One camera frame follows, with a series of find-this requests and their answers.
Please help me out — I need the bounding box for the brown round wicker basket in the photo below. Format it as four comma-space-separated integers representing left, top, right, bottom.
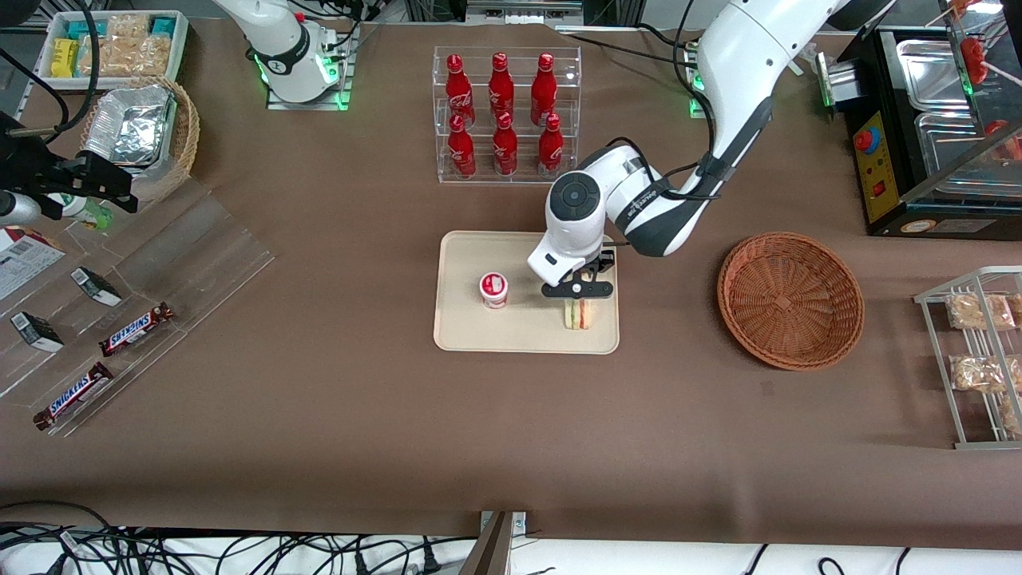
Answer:
717, 232, 866, 371

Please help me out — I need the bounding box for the white and red carton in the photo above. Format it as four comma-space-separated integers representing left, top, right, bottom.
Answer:
0, 226, 66, 300

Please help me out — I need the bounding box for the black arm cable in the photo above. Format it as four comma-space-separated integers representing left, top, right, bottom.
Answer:
607, 0, 769, 202

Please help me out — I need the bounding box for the red food on skewer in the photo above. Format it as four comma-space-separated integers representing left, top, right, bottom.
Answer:
986, 120, 1022, 161
961, 36, 993, 85

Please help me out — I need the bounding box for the steel pan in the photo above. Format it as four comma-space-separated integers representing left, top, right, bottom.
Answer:
897, 38, 972, 110
917, 112, 1022, 175

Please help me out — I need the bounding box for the clear acrylic stepped display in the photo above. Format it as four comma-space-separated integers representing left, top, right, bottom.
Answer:
0, 176, 276, 438

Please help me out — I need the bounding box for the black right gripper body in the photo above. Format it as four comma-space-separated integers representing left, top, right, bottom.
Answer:
0, 116, 50, 200

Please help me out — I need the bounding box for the brown table cover sheet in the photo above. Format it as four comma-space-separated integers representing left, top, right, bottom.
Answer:
0, 18, 1022, 552

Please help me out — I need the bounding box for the white plastic bin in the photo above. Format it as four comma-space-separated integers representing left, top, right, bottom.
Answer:
38, 10, 189, 89

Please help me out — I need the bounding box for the dark mount post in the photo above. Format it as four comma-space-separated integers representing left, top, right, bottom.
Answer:
459, 511, 513, 575

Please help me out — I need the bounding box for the red cola bottle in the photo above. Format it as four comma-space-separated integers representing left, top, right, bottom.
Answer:
489, 52, 516, 121
531, 53, 558, 126
537, 113, 564, 178
445, 54, 475, 129
447, 113, 477, 179
492, 112, 518, 176

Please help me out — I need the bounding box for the light wicker basket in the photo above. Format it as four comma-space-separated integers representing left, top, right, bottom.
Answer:
80, 76, 200, 204

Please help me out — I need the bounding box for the cream plastic tray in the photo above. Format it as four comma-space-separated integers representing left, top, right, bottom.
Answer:
434, 231, 620, 355

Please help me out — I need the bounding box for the small black carton box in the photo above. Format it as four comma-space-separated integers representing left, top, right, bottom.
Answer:
70, 267, 123, 307
10, 311, 65, 353

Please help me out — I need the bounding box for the clear acrylic bottle rack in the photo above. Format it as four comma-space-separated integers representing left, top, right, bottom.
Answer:
434, 46, 582, 186

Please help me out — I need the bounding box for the silver metal bracket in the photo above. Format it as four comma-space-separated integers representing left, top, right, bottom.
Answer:
479, 510, 529, 534

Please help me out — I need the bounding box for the aluminium foil container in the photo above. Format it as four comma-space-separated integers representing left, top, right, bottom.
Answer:
84, 84, 176, 169

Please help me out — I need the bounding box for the silver wire rack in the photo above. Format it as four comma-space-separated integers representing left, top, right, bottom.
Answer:
914, 268, 1022, 450

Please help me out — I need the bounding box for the brown Snickers bar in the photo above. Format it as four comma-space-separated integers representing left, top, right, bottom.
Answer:
33, 362, 114, 431
99, 302, 175, 357

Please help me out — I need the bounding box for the black food warmer appliance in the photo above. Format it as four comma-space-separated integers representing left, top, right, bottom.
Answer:
814, 0, 1022, 239

